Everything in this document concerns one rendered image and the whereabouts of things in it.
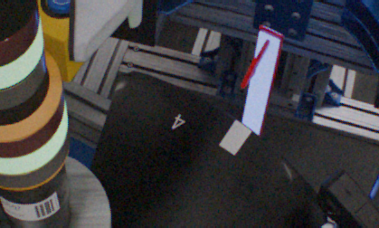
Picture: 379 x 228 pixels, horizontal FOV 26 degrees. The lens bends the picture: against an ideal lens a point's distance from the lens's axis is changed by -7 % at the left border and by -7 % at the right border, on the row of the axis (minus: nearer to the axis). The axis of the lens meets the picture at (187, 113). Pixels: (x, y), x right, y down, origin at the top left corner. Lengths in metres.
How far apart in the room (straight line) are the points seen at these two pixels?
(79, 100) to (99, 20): 0.94
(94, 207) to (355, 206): 0.35
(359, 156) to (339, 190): 1.18
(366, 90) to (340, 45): 0.62
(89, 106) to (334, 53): 0.45
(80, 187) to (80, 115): 0.72
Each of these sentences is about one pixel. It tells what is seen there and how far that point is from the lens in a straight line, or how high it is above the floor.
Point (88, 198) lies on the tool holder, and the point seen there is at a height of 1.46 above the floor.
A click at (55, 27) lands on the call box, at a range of 0.94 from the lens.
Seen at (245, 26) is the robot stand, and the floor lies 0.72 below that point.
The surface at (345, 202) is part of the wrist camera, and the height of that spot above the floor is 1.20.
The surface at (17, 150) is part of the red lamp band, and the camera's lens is 0.30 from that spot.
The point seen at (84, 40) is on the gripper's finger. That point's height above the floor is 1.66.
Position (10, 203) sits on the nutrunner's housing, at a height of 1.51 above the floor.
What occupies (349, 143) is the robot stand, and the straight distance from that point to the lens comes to 1.90.
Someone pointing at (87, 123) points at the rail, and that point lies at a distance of 1.13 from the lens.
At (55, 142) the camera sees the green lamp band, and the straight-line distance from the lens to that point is 0.31.
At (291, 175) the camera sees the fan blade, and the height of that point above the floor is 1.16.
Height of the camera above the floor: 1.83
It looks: 59 degrees down
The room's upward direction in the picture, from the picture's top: 5 degrees clockwise
